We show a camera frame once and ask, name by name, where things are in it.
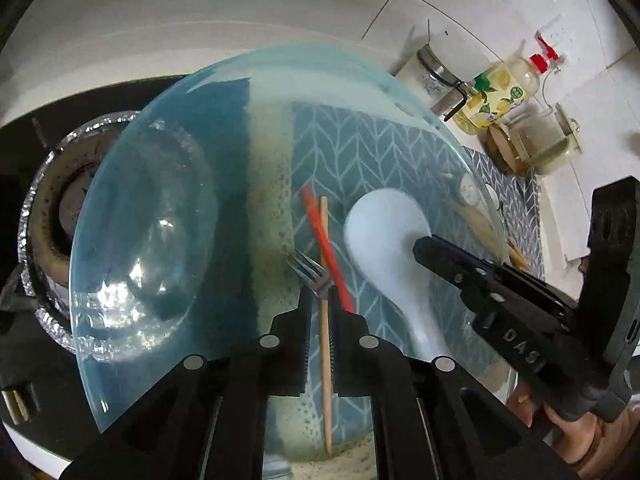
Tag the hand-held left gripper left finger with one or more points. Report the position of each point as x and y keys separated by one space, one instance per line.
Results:
x=302 y=345

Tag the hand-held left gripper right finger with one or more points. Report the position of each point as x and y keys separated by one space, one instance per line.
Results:
x=341 y=350

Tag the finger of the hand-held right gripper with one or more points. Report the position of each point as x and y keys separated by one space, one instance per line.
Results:
x=445 y=260

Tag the plain bamboo chopstick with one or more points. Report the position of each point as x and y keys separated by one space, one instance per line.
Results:
x=326 y=370

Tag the large white ceramic spoon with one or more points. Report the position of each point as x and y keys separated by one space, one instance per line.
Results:
x=385 y=240

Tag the small metal fork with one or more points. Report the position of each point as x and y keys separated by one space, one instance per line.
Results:
x=314 y=280

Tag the red chopstick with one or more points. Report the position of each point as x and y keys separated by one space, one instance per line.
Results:
x=324 y=242

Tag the blue glass bowl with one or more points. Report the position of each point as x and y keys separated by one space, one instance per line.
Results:
x=210 y=170

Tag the person's right hand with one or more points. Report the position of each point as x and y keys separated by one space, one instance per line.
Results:
x=592 y=447

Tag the grey herringbone mat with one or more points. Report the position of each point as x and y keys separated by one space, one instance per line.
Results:
x=520 y=200

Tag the glass jar with wooden lid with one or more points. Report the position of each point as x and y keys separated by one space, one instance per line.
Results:
x=540 y=142

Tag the yellow dish soap bottle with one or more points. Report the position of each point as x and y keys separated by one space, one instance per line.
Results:
x=500 y=90

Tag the glass jar with metal lid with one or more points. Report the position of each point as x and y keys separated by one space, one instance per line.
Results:
x=435 y=75

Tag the gas burner head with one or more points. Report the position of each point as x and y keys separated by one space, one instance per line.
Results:
x=75 y=205

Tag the black gas stove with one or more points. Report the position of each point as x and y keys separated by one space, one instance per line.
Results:
x=30 y=360

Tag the gas stove burner with foil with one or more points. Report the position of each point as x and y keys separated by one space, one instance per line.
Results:
x=35 y=240

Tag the black pot support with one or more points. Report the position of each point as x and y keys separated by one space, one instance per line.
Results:
x=20 y=287

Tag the stove knob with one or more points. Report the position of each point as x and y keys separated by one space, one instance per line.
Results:
x=14 y=405

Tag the white wall outlet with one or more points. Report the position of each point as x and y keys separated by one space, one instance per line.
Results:
x=556 y=30

